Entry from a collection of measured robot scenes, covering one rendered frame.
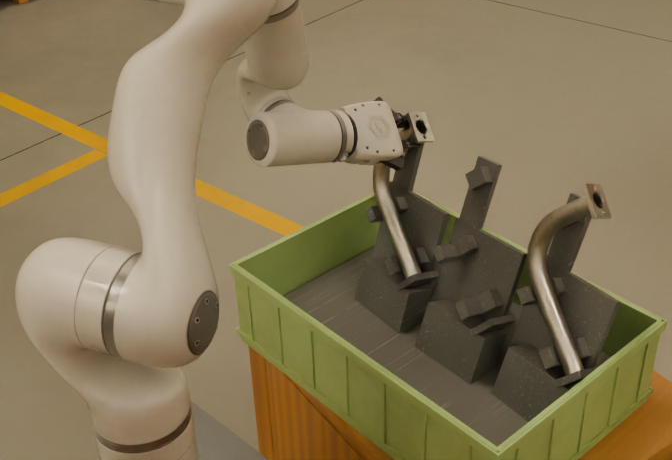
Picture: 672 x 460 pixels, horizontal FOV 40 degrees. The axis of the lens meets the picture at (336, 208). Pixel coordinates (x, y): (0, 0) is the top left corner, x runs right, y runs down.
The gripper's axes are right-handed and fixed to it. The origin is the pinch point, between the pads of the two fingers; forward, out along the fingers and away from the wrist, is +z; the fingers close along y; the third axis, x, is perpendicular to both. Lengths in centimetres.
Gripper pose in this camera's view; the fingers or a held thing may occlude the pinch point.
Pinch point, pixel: (410, 132)
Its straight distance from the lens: 159.7
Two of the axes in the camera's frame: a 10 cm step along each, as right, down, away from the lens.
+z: 7.8, -0.9, 6.2
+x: -5.6, 3.5, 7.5
